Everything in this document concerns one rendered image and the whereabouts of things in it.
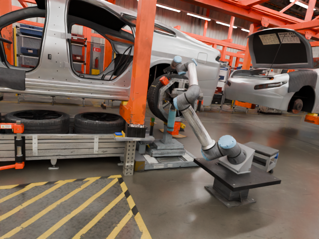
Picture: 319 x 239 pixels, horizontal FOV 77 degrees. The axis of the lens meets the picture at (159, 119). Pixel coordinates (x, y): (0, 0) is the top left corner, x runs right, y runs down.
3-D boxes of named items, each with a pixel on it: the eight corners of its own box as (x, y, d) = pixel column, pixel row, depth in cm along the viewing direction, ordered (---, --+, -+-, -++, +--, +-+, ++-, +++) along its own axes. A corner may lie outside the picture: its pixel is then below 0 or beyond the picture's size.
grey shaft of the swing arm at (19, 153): (25, 166, 208) (24, 119, 198) (24, 169, 203) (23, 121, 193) (15, 167, 205) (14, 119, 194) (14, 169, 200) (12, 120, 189)
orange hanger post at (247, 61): (238, 105, 663) (254, 25, 612) (254, 108, 602) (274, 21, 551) (234, 105, 656) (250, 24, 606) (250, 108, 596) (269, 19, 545)
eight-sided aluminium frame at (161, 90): (192, 120, 277) (198, 80, 266) (194, 122, 271) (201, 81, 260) (155, 119, 256) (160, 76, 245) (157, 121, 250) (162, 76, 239)
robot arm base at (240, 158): (250, 155, 194) (247, 149, 189) (235, 168, 194) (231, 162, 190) (238, 145, 210) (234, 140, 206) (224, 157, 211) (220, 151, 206)
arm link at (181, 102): (223, 160, 193) (184, 94, 174) (207, 165, 201) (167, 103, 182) (223, 150, 206) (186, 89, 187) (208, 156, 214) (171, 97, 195)
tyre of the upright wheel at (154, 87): (179, 125, 301) (195, 83, 295) (187, 129, 280) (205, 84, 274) (139, 112, 273) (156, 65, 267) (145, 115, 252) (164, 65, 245)
